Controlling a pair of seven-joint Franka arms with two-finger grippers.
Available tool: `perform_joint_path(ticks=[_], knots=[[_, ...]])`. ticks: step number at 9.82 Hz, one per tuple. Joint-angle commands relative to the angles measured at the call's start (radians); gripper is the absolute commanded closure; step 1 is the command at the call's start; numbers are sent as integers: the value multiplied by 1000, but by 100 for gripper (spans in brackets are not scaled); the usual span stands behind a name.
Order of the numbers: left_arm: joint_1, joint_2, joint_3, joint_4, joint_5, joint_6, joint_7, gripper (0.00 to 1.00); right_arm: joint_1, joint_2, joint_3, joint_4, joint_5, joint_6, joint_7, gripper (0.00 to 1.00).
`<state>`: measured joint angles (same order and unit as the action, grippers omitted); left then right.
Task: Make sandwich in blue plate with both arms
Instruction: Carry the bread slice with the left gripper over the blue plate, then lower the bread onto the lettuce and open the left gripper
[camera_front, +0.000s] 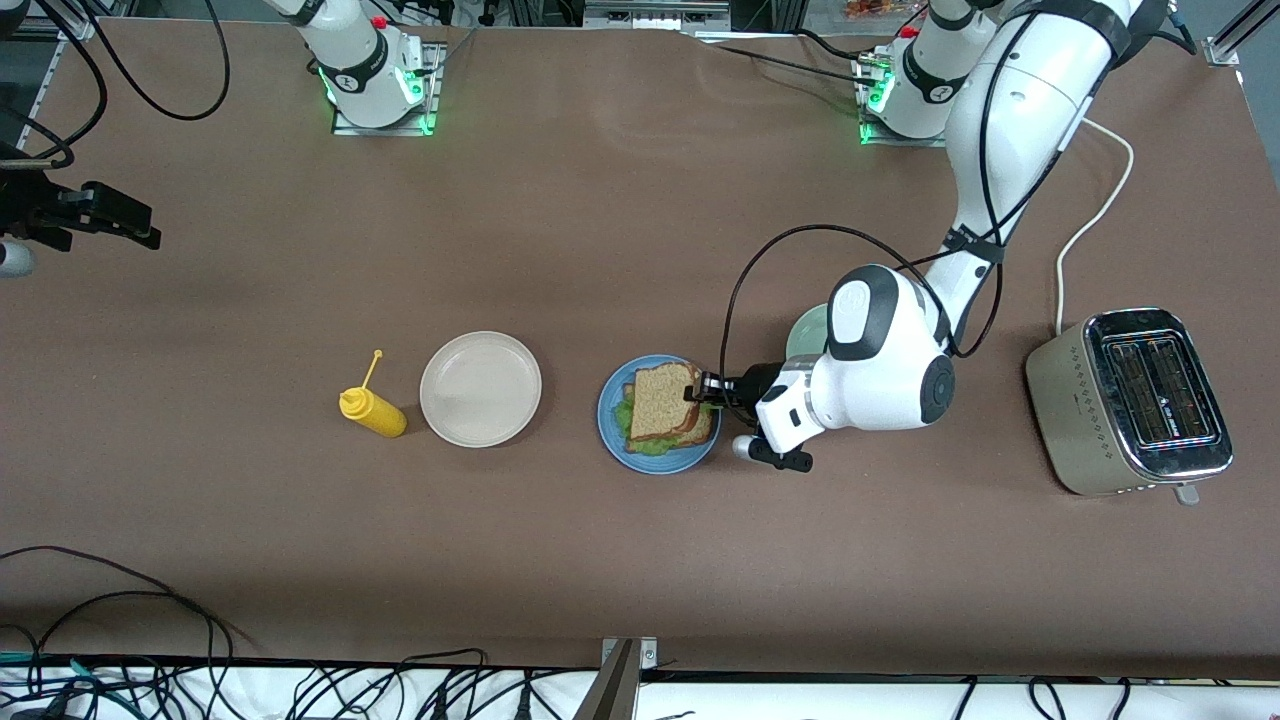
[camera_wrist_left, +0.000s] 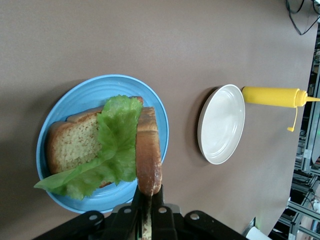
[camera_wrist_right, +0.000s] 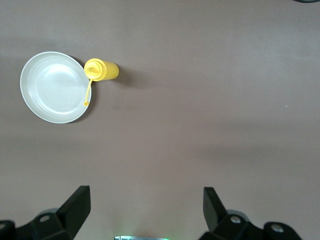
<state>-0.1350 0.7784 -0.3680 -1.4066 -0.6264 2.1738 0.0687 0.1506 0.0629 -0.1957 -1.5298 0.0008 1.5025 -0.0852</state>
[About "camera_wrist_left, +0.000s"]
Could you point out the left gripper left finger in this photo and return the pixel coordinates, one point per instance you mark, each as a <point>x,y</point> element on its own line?
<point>117,220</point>

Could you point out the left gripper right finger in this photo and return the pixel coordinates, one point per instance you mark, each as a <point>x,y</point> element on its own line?
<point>162,220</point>

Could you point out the brown bread slice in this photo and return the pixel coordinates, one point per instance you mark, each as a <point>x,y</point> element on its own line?
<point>147,155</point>
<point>75,142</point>

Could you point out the green lettuce leaf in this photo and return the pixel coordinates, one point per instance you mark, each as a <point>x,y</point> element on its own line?
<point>115,140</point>

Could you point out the yellow squeeze sauce bottle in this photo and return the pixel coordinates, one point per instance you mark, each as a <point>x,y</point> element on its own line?
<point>270,96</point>

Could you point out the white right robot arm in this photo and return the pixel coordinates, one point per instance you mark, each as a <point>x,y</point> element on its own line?
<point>256,233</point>

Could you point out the beige round plate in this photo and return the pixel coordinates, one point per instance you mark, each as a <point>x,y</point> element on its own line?
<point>222,125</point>

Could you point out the blue round plate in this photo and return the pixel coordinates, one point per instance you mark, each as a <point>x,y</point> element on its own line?
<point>100,87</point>

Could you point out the aluminium frame profile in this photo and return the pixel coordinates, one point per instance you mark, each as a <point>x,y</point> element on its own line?
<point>308,140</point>

